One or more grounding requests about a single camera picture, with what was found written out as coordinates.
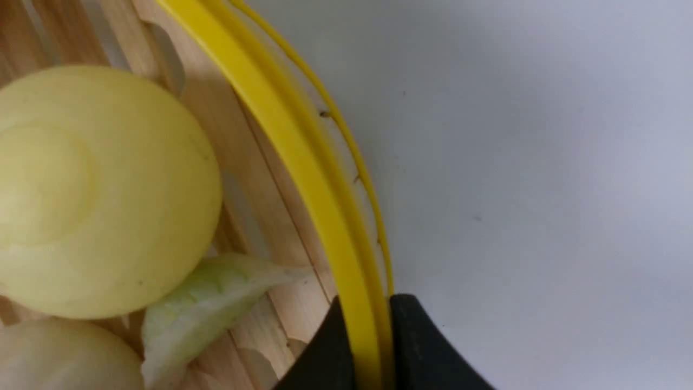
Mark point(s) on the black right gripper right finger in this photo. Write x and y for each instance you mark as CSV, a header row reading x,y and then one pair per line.
x,y
424,358

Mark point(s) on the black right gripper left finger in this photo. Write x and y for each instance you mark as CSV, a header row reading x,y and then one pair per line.
x,y
327,361

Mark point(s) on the yellow bamboo steamer basket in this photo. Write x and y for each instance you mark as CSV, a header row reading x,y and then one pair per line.
x,y
297,189

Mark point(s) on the green toy dumpling right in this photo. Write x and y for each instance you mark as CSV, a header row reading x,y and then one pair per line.
x,y
221,289

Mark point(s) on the yellow toy bun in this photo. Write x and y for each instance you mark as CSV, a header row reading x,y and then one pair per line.
x,y
111,192

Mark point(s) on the white toy bun front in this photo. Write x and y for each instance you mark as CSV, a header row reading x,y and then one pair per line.
x,y
53,353

